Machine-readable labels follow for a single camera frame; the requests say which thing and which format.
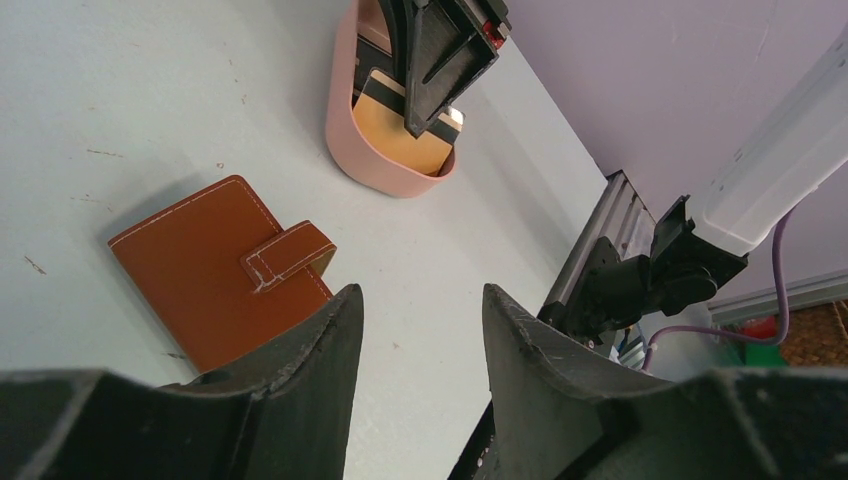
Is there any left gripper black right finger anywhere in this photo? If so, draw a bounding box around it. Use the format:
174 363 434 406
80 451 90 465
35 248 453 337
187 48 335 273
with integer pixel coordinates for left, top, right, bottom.
482 284 847 479

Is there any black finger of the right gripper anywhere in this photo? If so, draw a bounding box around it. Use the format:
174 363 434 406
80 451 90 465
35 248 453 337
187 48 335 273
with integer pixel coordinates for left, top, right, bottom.
378 0 414 73
402 0 512 137

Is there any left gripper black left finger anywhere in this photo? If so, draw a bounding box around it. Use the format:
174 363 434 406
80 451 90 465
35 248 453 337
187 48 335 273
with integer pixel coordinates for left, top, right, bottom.
1 284 364 479

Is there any pink oval tray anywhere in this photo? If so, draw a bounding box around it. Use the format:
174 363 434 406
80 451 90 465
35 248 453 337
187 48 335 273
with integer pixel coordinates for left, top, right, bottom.
325 1 456 198

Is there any brown leather card holder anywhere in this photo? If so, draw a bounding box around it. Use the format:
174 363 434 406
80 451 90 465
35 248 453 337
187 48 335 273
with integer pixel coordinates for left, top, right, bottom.
108 175 337 374

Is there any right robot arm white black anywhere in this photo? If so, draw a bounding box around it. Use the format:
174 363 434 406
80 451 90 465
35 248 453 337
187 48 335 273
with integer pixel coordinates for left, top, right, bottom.
364 1 847 342

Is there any stack of striped credit cards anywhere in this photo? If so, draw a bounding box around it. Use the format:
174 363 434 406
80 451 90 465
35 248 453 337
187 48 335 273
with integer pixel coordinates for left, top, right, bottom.
352 36 465 176

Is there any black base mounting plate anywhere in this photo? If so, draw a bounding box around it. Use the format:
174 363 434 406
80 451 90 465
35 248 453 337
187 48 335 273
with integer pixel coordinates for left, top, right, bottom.
447 238 637 480

